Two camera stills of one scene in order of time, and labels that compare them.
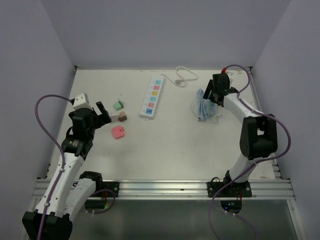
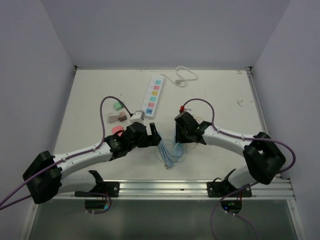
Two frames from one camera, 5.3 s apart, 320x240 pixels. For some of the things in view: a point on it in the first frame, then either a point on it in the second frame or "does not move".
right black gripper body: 214,91 → 181,135
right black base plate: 235,190 does not move
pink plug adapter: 118,132 does not move
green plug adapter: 118,105 does not move
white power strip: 149,104 does not move
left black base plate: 114,186 does not move
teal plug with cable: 212,110 → 179,153
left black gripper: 102,119 → 150,140
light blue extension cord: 200,108 → 166,154
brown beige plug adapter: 121,117 does not move
